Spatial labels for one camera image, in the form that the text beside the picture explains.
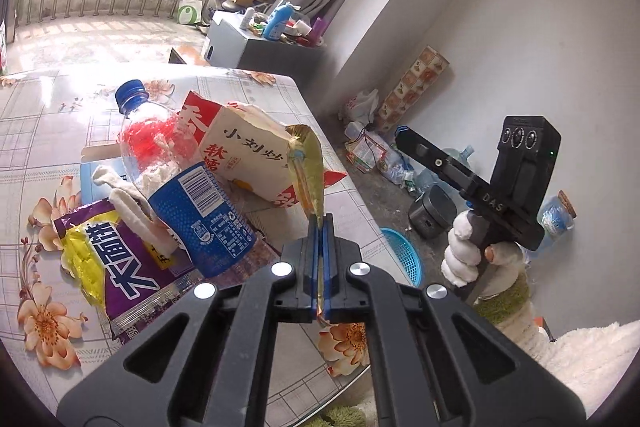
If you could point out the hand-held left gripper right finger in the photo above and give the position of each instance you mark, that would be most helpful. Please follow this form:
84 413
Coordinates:
327 252

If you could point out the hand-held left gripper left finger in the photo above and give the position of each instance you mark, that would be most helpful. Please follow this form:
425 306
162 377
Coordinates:
314 252

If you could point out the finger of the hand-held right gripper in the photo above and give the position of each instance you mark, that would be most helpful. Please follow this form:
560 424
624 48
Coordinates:
435 162

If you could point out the gold foil wrapper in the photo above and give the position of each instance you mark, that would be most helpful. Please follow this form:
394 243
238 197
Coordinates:
307 172

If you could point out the blue medicine box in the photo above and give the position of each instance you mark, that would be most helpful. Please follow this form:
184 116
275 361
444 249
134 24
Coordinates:
87 187

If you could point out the person's right forearm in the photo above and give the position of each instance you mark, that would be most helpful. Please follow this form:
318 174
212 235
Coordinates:
590 357

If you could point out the person's right hand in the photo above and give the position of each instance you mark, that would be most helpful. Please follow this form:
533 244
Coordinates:
460 252

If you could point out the large clear water jug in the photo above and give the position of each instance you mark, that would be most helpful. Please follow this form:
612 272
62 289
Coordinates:
457 159

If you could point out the black rice cooker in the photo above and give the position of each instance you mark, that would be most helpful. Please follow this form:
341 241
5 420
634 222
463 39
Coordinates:
432 212

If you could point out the glass jar with cork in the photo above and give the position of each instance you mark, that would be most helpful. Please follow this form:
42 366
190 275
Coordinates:
557 217

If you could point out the blue plastic basket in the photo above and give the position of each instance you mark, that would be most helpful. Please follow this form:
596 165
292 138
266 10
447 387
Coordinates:
405 257

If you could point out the tall patterned box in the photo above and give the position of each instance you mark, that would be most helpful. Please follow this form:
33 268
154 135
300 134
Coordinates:
412 87

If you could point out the white plastic bag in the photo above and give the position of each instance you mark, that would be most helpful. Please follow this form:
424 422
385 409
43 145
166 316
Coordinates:
362 104

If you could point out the plastic bottle with blue label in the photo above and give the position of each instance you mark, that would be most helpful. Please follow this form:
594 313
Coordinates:
200 217

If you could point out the white and red snack bag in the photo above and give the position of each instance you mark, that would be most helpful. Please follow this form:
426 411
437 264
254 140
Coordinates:
245 147

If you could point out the green fuzzy cloth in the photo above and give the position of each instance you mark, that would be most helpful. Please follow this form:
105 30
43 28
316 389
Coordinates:
335 418

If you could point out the purple cup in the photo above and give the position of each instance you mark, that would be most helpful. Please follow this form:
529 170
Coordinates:
319 32

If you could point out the purple and yellow snack packet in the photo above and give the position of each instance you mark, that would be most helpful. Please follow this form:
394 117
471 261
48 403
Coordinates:
135 282

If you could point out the white crumpled tissue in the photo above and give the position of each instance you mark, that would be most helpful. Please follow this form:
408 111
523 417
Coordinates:
135 217
105 177

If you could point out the grey cabinet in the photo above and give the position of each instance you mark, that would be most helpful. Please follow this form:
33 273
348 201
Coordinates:
265 52

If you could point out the blue detergent bottle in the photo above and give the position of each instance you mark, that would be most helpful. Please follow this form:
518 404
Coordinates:
277 24

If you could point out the brown wooden stool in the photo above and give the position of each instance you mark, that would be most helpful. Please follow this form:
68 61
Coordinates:
187 56

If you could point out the small white bottle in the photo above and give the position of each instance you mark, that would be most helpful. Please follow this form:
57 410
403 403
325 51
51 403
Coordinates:
247 19

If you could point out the white paper bag green logo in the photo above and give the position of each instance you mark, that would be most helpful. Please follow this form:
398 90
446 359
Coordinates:
189 12

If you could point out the floral table cover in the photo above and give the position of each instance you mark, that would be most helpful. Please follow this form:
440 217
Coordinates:
45 132

